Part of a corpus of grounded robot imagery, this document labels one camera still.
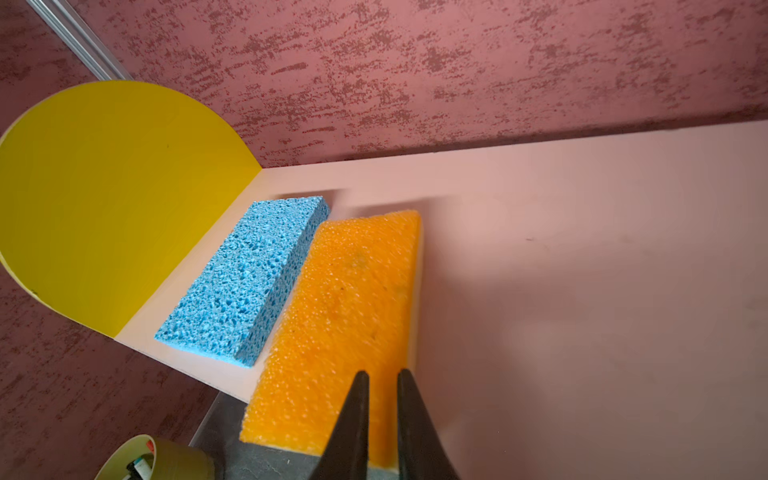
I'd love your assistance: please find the yellow shelf with coloured boards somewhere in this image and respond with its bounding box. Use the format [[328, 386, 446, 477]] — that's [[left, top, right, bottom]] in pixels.
[[1, 81, 767, 479]]

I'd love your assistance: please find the yellow-green pen cup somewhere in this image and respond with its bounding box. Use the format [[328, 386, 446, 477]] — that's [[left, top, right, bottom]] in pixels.
[[95, 434, 215, 480]]

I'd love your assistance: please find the tan sponge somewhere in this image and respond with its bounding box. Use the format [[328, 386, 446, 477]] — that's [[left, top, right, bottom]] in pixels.
[[239, 210, 422, 470]]

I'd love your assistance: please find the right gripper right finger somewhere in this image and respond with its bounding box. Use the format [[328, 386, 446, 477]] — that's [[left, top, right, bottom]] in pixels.
[[397, 369, 459, 480]]

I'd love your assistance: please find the blue sponge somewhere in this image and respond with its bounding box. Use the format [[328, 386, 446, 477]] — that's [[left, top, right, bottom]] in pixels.
[[154, 196, 329, 368]]

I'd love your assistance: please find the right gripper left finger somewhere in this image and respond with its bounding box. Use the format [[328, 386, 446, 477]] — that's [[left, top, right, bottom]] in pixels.
[[310, 371, 370, 480]]

